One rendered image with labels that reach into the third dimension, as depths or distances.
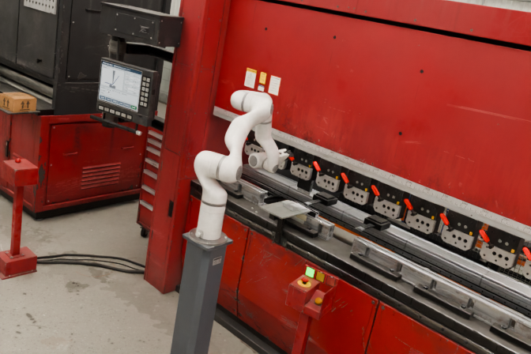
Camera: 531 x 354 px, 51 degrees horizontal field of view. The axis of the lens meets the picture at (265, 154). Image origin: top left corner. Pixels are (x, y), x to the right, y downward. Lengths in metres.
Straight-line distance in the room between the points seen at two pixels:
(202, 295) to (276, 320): 0.87
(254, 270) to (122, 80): 1.49
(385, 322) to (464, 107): 1.17
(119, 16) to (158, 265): 1.76
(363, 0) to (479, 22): 0.64
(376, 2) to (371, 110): 0.56
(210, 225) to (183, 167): 1.19
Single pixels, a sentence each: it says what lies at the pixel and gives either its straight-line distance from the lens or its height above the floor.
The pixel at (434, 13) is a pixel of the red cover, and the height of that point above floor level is 2.23.
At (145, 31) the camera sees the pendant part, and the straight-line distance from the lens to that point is 3.62.
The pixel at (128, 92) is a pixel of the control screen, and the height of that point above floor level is 1.42.
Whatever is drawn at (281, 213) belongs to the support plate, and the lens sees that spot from 3.20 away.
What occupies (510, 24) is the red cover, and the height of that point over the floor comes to 2.24.
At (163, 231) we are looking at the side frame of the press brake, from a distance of 4.03.
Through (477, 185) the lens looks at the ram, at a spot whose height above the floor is 1.50.
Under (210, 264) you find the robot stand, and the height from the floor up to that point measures 0.90.
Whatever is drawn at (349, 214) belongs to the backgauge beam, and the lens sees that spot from 3.49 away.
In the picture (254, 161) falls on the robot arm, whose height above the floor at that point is 1.29.
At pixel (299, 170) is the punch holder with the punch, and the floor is 1.22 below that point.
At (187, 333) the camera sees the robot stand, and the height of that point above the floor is 0.51.
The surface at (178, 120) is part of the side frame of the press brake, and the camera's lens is 3.77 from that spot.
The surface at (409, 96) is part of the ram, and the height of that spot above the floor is 1.82.
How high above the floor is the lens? 2.15
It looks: 15 degrees down
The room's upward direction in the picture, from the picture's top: 11 degrees clockwise
